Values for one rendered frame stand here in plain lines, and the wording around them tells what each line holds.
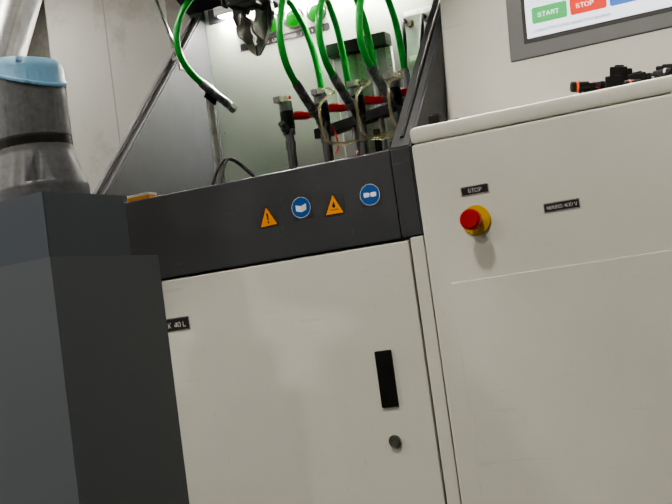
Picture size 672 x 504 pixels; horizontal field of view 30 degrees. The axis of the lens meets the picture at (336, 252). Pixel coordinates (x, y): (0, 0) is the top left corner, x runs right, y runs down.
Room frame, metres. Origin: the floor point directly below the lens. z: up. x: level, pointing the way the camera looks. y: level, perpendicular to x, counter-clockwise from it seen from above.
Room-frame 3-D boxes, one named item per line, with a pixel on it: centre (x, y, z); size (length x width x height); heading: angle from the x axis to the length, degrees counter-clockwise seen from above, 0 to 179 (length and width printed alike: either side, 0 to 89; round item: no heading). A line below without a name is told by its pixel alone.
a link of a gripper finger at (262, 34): (2.50, 0.10, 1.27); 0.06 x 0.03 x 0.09; 156
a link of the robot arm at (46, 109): (1.94, 0.45, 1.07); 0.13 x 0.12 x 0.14; 49
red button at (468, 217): (2.12, -0.24, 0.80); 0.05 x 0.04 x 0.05; 66
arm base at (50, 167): (1.93, 0.44, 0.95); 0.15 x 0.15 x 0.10
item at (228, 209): (2.34, 0.16, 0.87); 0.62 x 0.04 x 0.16; 66
